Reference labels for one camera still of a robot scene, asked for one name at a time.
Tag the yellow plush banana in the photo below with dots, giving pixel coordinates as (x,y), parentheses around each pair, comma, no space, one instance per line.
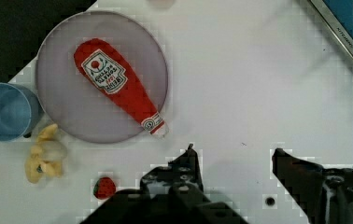
(46,156)

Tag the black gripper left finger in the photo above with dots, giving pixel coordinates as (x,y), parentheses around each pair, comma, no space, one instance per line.
(183,170)

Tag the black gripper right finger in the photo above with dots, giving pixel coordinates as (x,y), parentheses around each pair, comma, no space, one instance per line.
(324,194)

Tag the red plush ketchup bottle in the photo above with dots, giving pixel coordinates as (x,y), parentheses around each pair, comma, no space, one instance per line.
(108,71)

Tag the grey round plate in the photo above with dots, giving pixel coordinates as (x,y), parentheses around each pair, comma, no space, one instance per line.
(72,101)

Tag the blue cup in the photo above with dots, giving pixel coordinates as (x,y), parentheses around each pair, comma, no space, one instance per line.
(20,111)

